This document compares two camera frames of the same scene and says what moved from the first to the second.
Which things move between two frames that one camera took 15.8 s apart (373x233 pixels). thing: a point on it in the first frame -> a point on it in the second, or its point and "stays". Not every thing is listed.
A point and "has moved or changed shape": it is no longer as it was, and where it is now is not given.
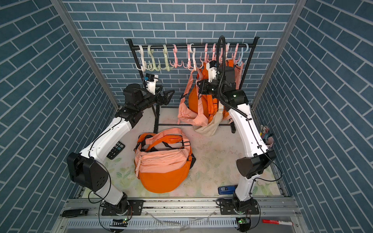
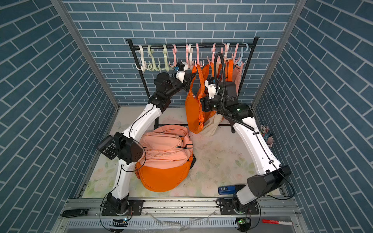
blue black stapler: x=227 y=190 stays
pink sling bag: x=238 y=68 stays
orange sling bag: x=205 y=105 has moved or changed shape
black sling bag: x=193 y=160 stays
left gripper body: x=155 y=100 -> x=182 y=86
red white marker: x=277 y=222 stays
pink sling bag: x=184 y=116 -> x=167 y=146
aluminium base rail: x=185 y=215 stays
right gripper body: x=209 y=90 -> x=209 y=106
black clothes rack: x=196 y=42 stays
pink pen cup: x=266 y=137 stays
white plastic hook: x=143 y=68 stays
